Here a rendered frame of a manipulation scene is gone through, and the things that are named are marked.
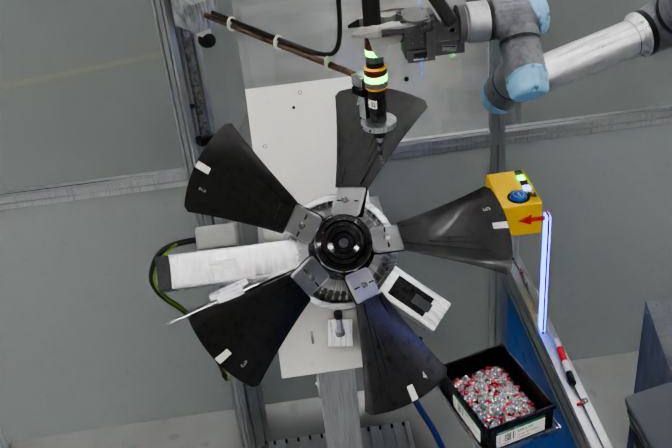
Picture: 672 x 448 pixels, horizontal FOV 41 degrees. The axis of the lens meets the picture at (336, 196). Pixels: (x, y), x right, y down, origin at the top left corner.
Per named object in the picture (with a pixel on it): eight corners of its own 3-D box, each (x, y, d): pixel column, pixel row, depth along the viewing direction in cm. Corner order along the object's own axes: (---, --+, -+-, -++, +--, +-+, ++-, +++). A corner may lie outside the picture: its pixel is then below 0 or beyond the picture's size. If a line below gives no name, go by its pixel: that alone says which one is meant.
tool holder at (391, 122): (346, 123, 178) (342, 78, 173) (372, 110, 182) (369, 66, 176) (378, 137, 172) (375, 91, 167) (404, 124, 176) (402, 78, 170)
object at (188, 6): (172, 26, 217) (166, -8, 212) (196, 17, 220) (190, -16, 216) (196, 37, 210) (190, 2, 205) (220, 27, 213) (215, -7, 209)
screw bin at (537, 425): (437, 388, 204) (436, 366, 200) (501, 365, 208) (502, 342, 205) (486, 456, 186) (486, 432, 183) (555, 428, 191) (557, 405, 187)
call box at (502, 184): (485, 207, 235) (485, 173, 230) (522, 202, 236) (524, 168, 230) (501, 242, 222) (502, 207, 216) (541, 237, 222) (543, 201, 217)
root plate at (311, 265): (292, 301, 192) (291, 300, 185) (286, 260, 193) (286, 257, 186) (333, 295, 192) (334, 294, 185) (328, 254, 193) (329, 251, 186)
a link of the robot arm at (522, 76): (537, 106, 172) (526, 52, 174) (558, 87, 161) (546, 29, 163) (498, 110, 171) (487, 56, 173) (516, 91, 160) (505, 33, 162)
